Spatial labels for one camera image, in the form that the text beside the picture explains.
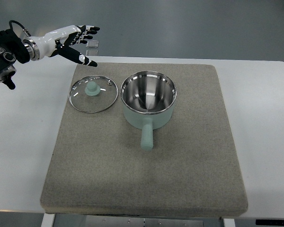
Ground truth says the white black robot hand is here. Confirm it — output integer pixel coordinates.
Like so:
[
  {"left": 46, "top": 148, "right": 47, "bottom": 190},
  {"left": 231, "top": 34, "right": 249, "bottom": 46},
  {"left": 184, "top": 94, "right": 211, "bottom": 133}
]
[{"left": 23, "top": 25, "right": 100, "bottom": 67}]

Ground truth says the glass lid green knob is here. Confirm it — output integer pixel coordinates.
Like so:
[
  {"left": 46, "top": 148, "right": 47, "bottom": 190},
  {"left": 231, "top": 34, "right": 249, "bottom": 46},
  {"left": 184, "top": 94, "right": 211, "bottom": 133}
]
[{"left": 68, "top": 75, "right": 118, "bottom": 114}]

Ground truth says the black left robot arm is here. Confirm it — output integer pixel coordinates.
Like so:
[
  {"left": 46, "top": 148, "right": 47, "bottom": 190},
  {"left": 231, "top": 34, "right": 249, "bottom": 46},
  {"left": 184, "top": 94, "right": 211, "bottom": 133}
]
[{"left": 0, "top": 20, "right": 30, "bottom": 90}]

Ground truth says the lower metal floor plate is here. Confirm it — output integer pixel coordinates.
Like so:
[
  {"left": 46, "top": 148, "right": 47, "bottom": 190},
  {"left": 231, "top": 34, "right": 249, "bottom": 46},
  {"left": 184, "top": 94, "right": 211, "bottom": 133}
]
[{"left": 86, "top": 49, "right": 98, "bottom": 56}]

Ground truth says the mint green saucepan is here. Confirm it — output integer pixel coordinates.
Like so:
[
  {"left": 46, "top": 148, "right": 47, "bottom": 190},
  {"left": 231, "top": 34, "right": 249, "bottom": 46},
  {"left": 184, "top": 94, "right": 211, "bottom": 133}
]
[{"left": 120, "top": 71, "right": 177, "bottom": 151}]

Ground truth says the grey felt mat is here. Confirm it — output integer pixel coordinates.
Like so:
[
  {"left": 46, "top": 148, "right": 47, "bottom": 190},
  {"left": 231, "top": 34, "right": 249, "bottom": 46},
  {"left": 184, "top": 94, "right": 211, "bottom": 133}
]
[{"left": 40, "top": 63, "right": 248, "bottom": 218}]

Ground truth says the black label strip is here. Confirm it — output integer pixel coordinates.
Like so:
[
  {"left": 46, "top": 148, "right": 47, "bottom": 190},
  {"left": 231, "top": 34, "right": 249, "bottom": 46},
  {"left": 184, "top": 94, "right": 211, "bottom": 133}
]
[{"left": 255, "top": 219, "right": 284, "bottom": 226}]

